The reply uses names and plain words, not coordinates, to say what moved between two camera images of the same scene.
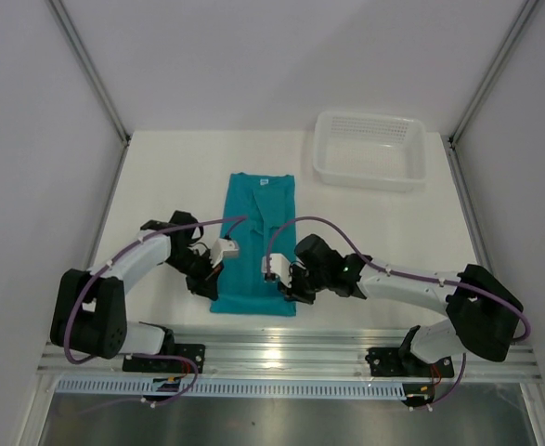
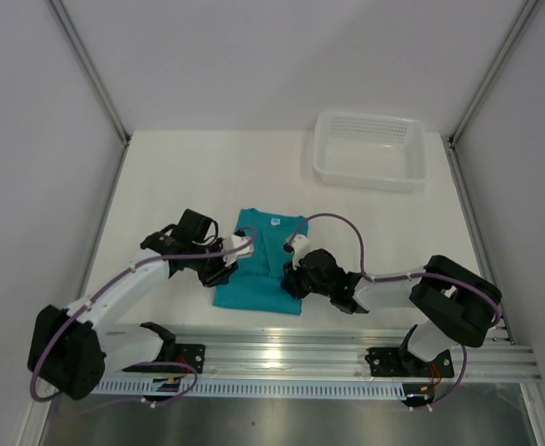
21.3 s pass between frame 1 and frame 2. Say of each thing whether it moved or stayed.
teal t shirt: moved
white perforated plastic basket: stayed
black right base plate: stayed
